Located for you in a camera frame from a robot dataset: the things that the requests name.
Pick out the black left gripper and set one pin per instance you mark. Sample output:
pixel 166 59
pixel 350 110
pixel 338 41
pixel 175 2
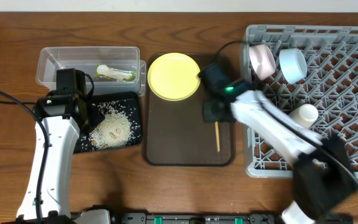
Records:
pixel 95 119

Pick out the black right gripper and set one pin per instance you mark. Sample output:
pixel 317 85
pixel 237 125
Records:
pixel 208 115

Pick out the wooden chopstick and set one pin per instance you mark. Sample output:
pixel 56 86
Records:
pixel 216 126

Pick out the rice leftovers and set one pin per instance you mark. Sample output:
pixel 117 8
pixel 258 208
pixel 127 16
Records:
pixel 113 130

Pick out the food wrapper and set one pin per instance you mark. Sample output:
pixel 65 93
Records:
pixel 115 74

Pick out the yellow plate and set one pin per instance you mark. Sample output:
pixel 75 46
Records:
pixel 173 76

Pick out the pink bowl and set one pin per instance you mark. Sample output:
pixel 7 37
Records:
pixel 262 61

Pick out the pale green cup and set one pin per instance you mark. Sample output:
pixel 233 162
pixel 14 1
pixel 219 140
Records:
pixel 305 115

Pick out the light blue bowl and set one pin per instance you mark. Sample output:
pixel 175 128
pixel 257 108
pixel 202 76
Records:
pixel 293 65

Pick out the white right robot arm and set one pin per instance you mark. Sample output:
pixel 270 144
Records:
pixel 322 174

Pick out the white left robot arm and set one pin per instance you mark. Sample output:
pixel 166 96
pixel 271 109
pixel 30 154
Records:
pixel 62 116

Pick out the black waste tray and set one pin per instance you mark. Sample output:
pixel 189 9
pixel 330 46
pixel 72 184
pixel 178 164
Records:
pixel 134 105

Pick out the clear plastic waste bin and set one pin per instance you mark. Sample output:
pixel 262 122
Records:
pixel 88 59

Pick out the grey dishwasher rack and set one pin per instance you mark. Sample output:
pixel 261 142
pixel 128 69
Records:
pixel 331 83

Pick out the dark brown serving tray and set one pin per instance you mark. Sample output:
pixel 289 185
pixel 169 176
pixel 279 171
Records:
pixel 176 135

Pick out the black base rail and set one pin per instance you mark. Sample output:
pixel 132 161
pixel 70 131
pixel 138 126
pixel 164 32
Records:
pixel 145 217

